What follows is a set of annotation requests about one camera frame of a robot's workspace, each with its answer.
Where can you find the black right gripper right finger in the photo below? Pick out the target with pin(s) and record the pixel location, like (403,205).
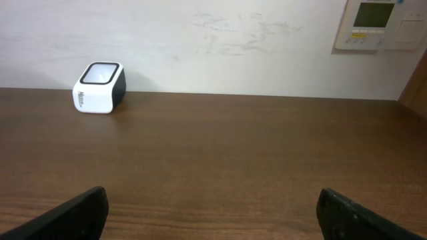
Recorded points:
(340,218)

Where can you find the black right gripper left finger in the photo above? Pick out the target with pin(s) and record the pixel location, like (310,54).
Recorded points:
(82,217)

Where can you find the white barcode scanner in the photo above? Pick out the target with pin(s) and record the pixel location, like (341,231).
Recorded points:
(100,88)

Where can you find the brown wooden side panel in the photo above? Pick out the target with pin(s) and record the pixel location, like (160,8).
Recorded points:
(414,93)

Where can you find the beige wall control panel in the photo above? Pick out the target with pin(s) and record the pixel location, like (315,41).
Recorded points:
(372,25)

